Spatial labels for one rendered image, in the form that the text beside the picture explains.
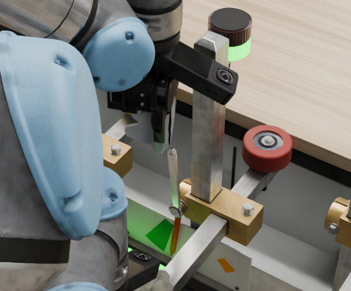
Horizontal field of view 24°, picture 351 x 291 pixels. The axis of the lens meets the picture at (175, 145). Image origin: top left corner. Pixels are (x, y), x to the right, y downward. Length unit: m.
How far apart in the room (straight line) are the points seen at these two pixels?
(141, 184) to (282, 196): 0.30
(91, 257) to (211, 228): 0.44
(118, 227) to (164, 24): 0.25
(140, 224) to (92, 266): 0.58
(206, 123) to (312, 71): 0.37
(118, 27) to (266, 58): 0.75
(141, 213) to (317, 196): 0.31
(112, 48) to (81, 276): 0.23
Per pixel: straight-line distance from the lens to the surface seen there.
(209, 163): 1.24
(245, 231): 1.28
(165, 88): 1.06
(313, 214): 1.53
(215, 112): 1.18
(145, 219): 1.41
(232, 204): 1.30
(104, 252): 0.87
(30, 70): 0.46
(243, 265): 1.35
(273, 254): 1.57
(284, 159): 1.34
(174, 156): 1.16
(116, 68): 0.82
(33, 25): 0.79
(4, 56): 0.47
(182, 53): 1.06
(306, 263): 1.56
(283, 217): 1.58
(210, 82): 1.05
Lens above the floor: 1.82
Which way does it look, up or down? 43 degrees down
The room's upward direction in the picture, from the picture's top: straight up
